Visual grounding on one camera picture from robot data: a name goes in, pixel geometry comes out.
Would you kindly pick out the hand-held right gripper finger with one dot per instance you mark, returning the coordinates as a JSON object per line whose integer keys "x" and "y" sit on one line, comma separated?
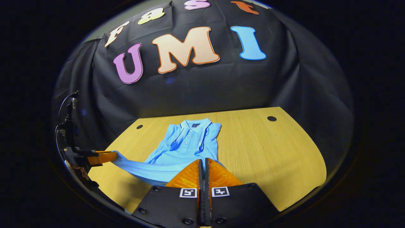
{"x": 207, "y": 180}
{"x": 201, "y": 180}

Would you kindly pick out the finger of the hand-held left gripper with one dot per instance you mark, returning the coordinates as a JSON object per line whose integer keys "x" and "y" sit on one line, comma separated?
{"x": 101, "y": 157}

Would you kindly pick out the light blue T-shirt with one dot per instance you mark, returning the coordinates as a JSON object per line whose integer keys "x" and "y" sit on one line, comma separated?
{"x": 186, "y": 148}

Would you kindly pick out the black backdrop cloth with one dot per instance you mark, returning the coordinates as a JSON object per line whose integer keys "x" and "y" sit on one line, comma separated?
{"x": 205, "y": 85}

